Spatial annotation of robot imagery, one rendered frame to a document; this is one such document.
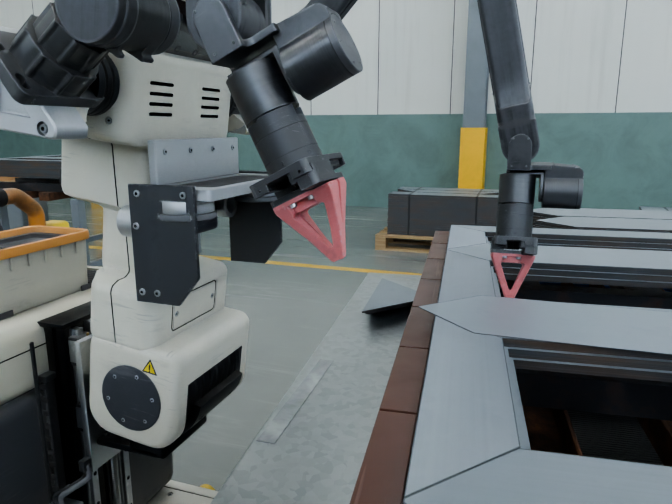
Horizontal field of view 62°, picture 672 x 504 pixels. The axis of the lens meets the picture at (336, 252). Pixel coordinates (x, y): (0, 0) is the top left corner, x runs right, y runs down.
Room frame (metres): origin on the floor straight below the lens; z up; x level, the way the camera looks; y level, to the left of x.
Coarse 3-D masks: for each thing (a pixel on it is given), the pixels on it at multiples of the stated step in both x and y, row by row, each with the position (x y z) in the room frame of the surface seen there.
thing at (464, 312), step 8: (480, 296) 0.86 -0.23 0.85; (440, 304) 0.82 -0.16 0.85; (448, 304) 0.82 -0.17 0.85; (456, 304) 0.82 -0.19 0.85; (464, 304) 0.82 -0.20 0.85; (472, 304) 0.82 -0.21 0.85; (480, 304) 0.82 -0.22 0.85; (440, 312) 0.78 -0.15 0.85; (448, 312) 0.78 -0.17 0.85; (456, 312) 0.78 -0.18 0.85; (464, 312) 0.78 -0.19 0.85; (472, 312) 0.78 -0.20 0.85; (448, 320) 0.75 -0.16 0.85; (456, 320) 0.75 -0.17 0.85; (464, 320) 0.75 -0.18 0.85; (472, 320) 0.75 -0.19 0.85; (464, 328) 0.72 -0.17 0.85; (472, 328) 0.72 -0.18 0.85
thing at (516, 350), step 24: (552, 240) 1.40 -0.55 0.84; (576, 240) 1.39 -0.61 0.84; (600, 240) 1.38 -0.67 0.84; (624, 240) 1.37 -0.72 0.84; (648, 240) 1.36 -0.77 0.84; (504, 264) 1.11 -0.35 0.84; (552, 264) 1.09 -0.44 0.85; (528, 360) 0.67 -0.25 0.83; (552, 360) 0.67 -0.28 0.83; (576, 360) 0.66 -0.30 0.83; (600, 360) 0.65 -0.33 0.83; (624, 360) 0.65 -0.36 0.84; (648, 360) 0.64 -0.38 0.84
